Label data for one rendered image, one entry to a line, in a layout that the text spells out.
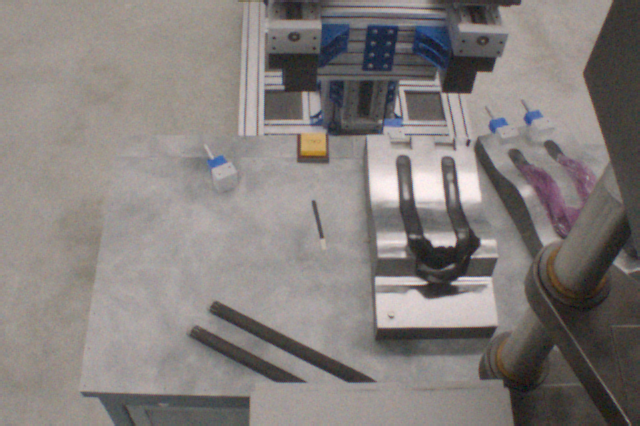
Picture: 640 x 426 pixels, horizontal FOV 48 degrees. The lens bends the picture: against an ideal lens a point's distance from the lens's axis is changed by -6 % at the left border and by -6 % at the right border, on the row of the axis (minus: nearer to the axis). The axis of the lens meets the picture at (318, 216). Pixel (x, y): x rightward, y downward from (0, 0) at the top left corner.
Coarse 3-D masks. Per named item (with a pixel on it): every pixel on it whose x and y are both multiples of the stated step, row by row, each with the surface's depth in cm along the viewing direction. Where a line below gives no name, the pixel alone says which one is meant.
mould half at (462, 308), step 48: (384, 144) 182; (432, 144) 182; (384, 192) 174; (432, 192) 175; (384, 240) 161; (432, 240) 161; (384, 288) 163; (432, 288) 163; (480, 288) 163; (384, 336) 161; (432, 336) 161; (480, 336) 162
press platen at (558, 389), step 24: (504, 336) 109; (480, 360) 111; (552, 360) 108; (504, 384) 105; (528, 384) 105; (552, 384) 105; (576, 384) 105; (528, 408) 103; (552, 408) 103; (576, 408) 103
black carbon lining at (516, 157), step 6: (546, 144) 190; (552, 144) 190; (510, 150) 187; (516, 150) 188; (552, 150) 189; (558, 150) 189; (510, 156) 187; (516, 156) 187; (522, 156) 187; (552, 156) 187; (516, 162) 186; (522, 162) 186; (528, 162) 185
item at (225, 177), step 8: (208, 152) 185; (208, 160) 183; (216, 160) 183; (224, 160) 183; (208, 168) 184; (216, 168) 180; (224, 168) 180; (232, 168) 180; (216, 176) 178; (224, 176) 178; (232, 176) 180; (216, 184) 181; (224, 184) 181; (232, 184) 182
